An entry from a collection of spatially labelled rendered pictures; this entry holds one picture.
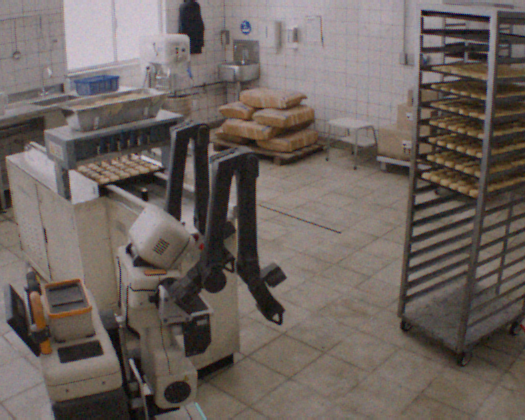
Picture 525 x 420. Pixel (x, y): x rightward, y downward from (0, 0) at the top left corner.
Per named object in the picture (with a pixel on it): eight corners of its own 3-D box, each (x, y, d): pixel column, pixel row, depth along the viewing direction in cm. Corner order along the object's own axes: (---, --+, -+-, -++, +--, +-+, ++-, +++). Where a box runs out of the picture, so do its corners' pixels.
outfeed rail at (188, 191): (66, 142, 415) (65, 133, 413) (70, 141, 417) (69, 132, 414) (233, 220, 272) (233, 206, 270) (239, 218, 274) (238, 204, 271)
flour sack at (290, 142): (285, 155, 628) (285, 141, 623) (254, 149, 652) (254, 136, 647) (322, 141, 681) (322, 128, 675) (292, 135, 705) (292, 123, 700)
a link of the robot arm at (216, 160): (206, 143, 176) (218, 151, 168) (248, 145, 182) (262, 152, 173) (191, 280, 189) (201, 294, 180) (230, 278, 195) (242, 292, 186)
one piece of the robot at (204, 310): (175, 361, 200) (169, 308, 192) (154, 323, 224) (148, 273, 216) (218, 351, 206) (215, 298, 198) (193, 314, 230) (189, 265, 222)
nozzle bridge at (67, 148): (50, 189, 318) (43, 130, 306) (158, 161, 361) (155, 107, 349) (72, 204, 294) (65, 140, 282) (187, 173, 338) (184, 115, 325)
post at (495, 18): (458, 354, 287) (496, 10, 225) (454, 351, 290) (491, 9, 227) (462, 352, 289) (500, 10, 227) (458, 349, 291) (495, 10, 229)
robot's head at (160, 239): (137, 257, 185) (164, 219, 185) (123, 233, 203) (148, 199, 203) (171, 278, 193) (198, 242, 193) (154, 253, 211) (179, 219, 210)
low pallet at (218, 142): (206, 149, 696) (206, 140, 692) (251, 135, 753) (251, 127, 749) (288, 168, 624) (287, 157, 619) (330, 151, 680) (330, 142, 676)
